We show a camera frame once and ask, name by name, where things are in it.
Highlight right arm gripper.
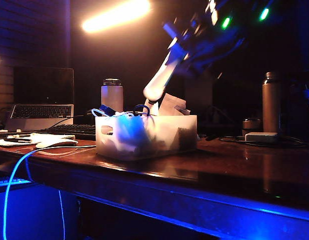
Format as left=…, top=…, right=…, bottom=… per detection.
left=162, top=14, right=246, bottom=78

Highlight white liquid glue bottle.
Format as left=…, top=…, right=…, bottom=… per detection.
left=142, top=55, right=182, bottom=102

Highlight translucent plastic storage box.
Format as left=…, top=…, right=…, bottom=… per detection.
left=94, top=114, right=198, bottom=162

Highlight large white paper packet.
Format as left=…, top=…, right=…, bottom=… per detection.
left=158, top=92, right=191, bottom=117

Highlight glowing tube light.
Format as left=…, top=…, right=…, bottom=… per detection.
left=81, top=0, right=152, bottom=35

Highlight small white paper packet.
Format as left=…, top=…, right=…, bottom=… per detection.
left=143, top=99, right=160, bottom=117

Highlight white bottle dark cap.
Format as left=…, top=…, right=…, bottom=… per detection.
left=100, top=78, right=124, bottom=115

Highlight dark blue card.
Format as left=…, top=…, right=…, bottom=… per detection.
left=98, top=104, right=116, bottom=117

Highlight small metal cup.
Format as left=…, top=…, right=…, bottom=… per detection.
left=241, top=118, right=262, bottom=137

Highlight tall metal thermos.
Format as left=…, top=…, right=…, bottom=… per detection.
left=261, top=71, right=282, bottom=133

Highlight white power adapter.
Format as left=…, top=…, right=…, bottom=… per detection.
left=244, top=131, right=279, bottom=144

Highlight black keyboard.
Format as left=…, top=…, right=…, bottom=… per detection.
left=35, top=124, right=97, bottom=141

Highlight silver laptop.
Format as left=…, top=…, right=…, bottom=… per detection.
left=4, top=67, right=75, bottom=132

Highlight white computer mouse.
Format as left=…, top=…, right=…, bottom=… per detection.
left=35, top=139, right=79, bottom=150

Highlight white notepad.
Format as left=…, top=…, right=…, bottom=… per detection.
left=0, top=133, right=76, bottom=148

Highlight black pen with clip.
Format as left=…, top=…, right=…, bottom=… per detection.
left=3, top=138, right=33, bottom=144

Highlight black spiral notebook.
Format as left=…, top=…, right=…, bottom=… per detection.
left=0, top=130, right=45, bottom=138

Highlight cabinet under desk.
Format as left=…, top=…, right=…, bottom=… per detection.
left=0, top=184, right=78, bottom=240

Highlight light blue cable loop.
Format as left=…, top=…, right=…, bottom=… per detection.
left=91, top=108, right=135, bottom=119

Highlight thin black cable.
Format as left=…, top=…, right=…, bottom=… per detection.
left=46, top=114, right=94, bottom=130

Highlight black cables by adapter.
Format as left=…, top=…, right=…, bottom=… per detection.
left=219, top=136, right=308, bottom=149

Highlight thin white cable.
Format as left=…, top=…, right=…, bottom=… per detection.
left=58, top=189, right=66, bottom=240

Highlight thick white cable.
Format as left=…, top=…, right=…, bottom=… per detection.
left=2, top=144, right=97, bottom=240

